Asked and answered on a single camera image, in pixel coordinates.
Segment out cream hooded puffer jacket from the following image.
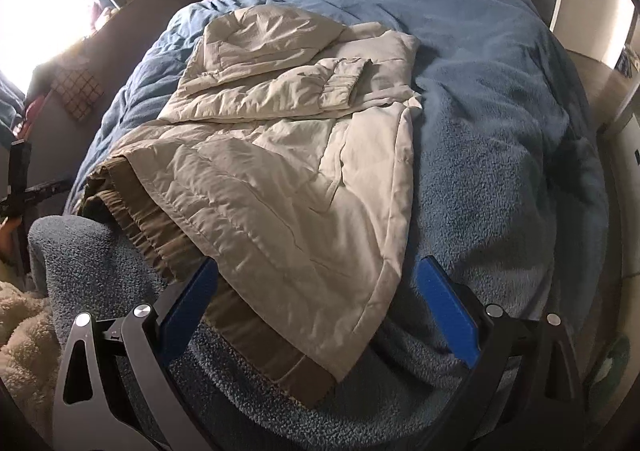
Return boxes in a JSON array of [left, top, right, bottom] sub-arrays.
[[77, 6, 423, 409]]

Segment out cream fluffy fleece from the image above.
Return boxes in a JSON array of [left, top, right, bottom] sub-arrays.
[[0, 281, 62, 429]]

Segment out black stand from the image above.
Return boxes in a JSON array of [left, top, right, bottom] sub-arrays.
[[0, 138, 68, 232]]

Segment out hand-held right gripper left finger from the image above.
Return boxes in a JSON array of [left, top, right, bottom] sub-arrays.
[[50, 258, 221, 451]]

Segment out blue fleece blanket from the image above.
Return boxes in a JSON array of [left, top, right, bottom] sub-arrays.
[[27, 0, 608, 451]]

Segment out checkered cloth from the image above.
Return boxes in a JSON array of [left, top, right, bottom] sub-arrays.
[[50, 63, 104, 122]]

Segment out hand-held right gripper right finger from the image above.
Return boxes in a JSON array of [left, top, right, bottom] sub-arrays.
[[417, 256, 587, 451]]

